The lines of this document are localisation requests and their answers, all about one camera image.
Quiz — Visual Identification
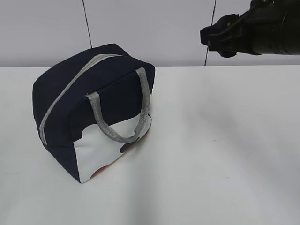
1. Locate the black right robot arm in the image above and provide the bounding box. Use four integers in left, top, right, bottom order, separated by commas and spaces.
200, 0, 300, 58

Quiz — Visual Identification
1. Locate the navy blue lunch bag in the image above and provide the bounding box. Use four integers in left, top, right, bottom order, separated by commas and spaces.
32, 44, 155, 183

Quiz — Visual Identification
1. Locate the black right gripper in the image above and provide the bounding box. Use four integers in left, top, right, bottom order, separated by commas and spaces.
200, 0, 288, 58

